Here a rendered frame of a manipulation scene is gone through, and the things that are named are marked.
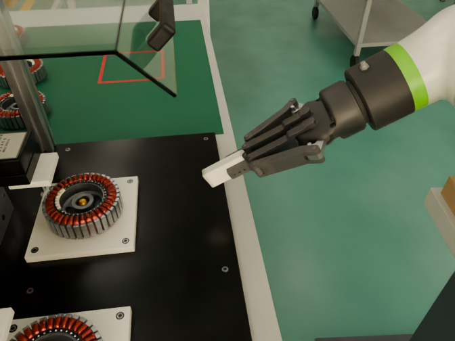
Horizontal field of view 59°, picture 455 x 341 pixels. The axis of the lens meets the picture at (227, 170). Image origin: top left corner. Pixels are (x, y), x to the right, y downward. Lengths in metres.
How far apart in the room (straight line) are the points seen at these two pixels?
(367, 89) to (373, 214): 1.27
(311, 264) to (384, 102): 1.07
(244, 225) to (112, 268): 0.21
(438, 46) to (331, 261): 1.13
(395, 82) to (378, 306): 1.08
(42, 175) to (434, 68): 0.51
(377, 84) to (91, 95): 0.67
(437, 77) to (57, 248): 0.55
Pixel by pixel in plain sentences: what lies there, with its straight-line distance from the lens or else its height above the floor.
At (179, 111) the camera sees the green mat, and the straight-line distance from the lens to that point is 0.90.
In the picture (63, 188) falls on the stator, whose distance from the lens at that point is 0.66.
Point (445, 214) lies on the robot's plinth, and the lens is 0.76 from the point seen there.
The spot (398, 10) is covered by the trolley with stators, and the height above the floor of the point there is 0.19.
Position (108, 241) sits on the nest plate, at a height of 0.78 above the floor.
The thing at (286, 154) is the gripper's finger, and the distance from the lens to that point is 0.54.
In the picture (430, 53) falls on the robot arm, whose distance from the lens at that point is 0.55.
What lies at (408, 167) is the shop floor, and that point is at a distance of 2.06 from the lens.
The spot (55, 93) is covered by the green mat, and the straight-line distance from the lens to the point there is 1.04.
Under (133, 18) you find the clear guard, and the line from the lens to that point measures 0.53.
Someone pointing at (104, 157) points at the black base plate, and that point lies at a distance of 0.77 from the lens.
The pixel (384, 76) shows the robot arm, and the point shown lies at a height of 1.00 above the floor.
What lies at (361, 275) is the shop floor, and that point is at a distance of 1.56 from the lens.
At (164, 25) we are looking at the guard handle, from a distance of 0.49.
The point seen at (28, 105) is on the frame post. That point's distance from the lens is 0.77.
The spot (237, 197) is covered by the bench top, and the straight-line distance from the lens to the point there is 0.69.
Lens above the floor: 1.24
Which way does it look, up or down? 42 degrees down
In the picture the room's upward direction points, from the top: straight up
